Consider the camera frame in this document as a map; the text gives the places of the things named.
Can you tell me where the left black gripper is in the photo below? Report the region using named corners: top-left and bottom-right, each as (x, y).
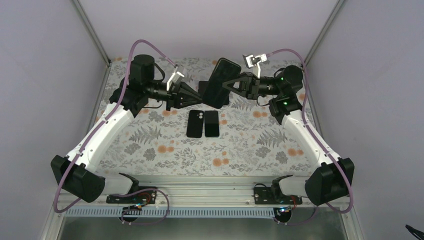
top-left (144, 80), bottom-right (202, 111)

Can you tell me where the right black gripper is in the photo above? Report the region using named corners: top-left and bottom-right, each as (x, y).
top-left (221, 71), bottom-right (282, 100)

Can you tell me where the black phone row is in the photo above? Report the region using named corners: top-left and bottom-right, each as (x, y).
top-left (223, 95), bottom-right (230, 106)
top-left (198, 81), bottom-right (209, 98)
top-left (202, 57), bottom-right (242, 109)

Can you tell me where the black phone case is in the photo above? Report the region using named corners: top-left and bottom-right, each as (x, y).
top-left (186, 110), bottom-right (204, 138)

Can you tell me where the teal phone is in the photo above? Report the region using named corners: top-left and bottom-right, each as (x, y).
top-left (204, 110), bottom-right (220, 138)

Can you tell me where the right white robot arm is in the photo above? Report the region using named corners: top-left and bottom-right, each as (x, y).
top-left (222, 65), bottom-right (355, 206)

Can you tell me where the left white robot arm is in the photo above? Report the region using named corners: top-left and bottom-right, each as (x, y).
top-left (50, 54), bottom-right (202, 203)

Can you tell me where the floral table mat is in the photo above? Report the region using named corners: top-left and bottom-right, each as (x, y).
top-left (80, 56), bottom-right (313, 177)

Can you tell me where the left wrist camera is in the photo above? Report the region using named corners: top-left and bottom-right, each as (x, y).
top-left (166, 65), bottom-right (187, 92)

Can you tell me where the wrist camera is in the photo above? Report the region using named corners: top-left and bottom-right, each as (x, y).
top-left (166, 65), bottom-right (187, 92)
top-left (242, 53), bottom-right (268, 79)

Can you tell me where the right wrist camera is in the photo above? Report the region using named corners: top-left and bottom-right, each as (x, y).
top-left (242, 53), bottom-right (268, 79)

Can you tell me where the aluminium rail frame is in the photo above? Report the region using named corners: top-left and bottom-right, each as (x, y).
top-left (52, 174), bottom-right (353, 208)

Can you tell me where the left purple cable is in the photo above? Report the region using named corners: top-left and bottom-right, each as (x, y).
top-left (53, 39), bottom-right (178, 226)

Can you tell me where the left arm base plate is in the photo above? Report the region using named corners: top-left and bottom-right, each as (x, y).
top-left (106, 186), bottom-right (157, 205)

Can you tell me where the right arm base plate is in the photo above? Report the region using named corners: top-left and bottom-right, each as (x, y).
top-left (253, 185), bottom-right (303, 205)

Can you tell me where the grey slotted cable duct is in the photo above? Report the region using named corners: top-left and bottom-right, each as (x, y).
top-left (64, 206), bottom-right (275, 219)

